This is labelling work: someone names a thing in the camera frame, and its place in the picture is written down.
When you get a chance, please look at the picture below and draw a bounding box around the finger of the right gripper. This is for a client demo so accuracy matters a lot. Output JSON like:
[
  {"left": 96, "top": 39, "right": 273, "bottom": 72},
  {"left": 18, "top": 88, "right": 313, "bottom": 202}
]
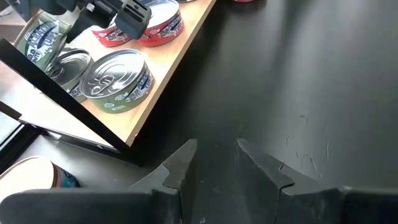
[
  {"left": 65, "top": 14, "right": 103, "bottom": 43},
  {"left": 29, "top": 0, "right": 77, "bottom": 15}
]

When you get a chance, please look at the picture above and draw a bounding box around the black table mat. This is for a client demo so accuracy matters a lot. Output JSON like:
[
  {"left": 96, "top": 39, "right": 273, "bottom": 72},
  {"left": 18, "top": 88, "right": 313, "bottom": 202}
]
[{"left": 0, "top": 0, "right": 398, "bottom": 224}]

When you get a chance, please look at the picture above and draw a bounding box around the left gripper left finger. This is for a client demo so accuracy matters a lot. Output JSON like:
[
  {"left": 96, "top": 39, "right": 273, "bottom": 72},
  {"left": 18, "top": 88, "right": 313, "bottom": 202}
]
[{"left": 0, "top": 138, "right": 198, "bottom": 224}]

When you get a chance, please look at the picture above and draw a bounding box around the green tuna can gold lid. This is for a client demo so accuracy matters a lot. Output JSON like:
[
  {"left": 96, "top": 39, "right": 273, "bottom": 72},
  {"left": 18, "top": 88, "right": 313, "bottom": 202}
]
[
  {"left": 14, "top": 10, "right": 73, "bottom": 72},
  {"left": 0, "top": 156, "right": 81, "bottom": 200}
]

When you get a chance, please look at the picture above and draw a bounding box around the red tuna can silver lid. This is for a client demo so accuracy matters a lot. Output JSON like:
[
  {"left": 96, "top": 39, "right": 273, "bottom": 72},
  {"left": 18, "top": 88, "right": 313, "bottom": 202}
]
[
  {"left": 91, "top": 21, "right": 133, "bottom": 48},
  {"left": 136, "top": 0, "right": 185, "bottom": 47}
]

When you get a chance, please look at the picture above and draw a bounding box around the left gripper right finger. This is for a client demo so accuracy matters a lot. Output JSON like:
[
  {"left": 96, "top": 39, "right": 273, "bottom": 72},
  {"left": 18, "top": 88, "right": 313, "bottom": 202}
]
[{"left": 234, "top": 138, "right": 398, "bottom": 224}]

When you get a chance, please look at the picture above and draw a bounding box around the wooden shelf with black legs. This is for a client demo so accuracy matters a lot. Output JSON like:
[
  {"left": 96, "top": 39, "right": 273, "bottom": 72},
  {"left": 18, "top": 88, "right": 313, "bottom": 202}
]
[{"left": 0, "top": 0, "right": 218, "bottom": 164}]

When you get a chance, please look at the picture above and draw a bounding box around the green tuna can silver lid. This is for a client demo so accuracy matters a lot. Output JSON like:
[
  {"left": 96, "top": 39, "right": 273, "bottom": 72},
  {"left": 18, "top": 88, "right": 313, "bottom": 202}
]
[
  {"left": 43, "top": 47, "right": 95, "bottom": 103},
  {"left": 79, "top": 49, "right": 155, "bottom": 114}
]

